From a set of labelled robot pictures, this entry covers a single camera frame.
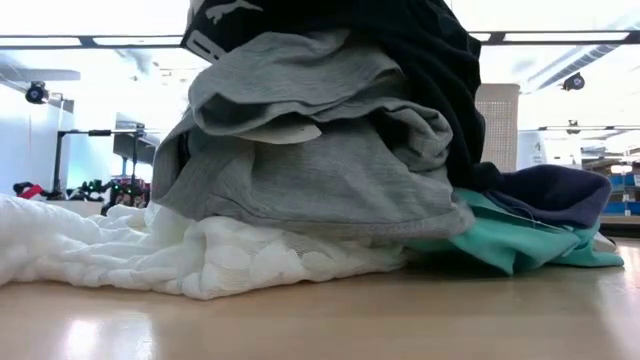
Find background robot arms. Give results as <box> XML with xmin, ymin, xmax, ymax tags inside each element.
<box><xmin>69</xmin><ymin>177</ymin><xmax>151</xmax><ymax>211</ymax></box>

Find white and black sock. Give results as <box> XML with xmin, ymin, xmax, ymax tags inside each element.
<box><xmin>592</xmin><ymin>232</ymin><xmax>619</xmax><ymax>254</ymax></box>

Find white background bin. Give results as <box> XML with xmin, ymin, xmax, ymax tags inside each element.
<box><xmin>47</xmin><ymin>199</ymin><xmax>106</xmax><ymax>219</ymax></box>

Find white cylinder with logo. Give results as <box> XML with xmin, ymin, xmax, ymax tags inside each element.
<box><xmin>517</xmin><ymin>130</ymin><xmax>549</xmax><ymax>171</ymax></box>

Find blank white paper tag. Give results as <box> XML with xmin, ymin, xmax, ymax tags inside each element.
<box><xmin>234</xmin><ymin>121</ymin><xmax>324</xmax><ymax>146</ymax></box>

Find white plastic laundry basket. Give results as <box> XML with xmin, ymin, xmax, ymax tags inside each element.
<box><xmin>473</xmin><ymin>82</ymin><xmax>522</xmax><ymax>174</ymax></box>

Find teal garment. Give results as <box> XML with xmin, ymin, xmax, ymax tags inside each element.
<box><xmin>403</xmin><ymin>187</ymin><xmax>626</xmax><ymax>277</ymax></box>

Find grey knit garment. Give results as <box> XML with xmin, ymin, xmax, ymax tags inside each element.
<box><xmin>151</xmin><ymin>28</ymin><xmax>476</xmax><ymax>244</ymax></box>

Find red background object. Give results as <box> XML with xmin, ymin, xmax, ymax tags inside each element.
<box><xmin>12</xmin><ymin>180</ymin><xmax>51</xmax><ymax>201</ymax></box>

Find black background workstation frame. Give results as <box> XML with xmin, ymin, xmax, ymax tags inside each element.
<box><xmin>52</xmin><ymin>122</ymin><xmax>161</xmax><ymax>201</ymax></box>

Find dark purple garment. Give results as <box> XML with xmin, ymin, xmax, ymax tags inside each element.
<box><xmin>467</xmin><ymin>162</ymin><xmax>614</xmax><ymax>231</ymax></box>

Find white lace garment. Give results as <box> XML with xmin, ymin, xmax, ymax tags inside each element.
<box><xmin>0</xmin><ymin>192</ymin><xmax>407</xmax><ymax>301</ymax></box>

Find navy Puma garment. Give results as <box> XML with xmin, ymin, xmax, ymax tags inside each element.
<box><xmin>180</xmin><ymin>0</ymin><xmax>487</xmax><ymax>191</ymax></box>

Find blue storage bins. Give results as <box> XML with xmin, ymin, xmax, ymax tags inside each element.
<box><xmin>602</xmin><ymin>172</ymin><xmax>640</xmax><ymax>216</ymax></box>

